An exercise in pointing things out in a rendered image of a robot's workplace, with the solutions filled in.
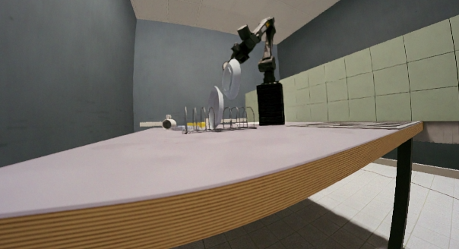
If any blue and white checkered towel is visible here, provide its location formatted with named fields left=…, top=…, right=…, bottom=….
left=170, top=126, right=193, bottom=131

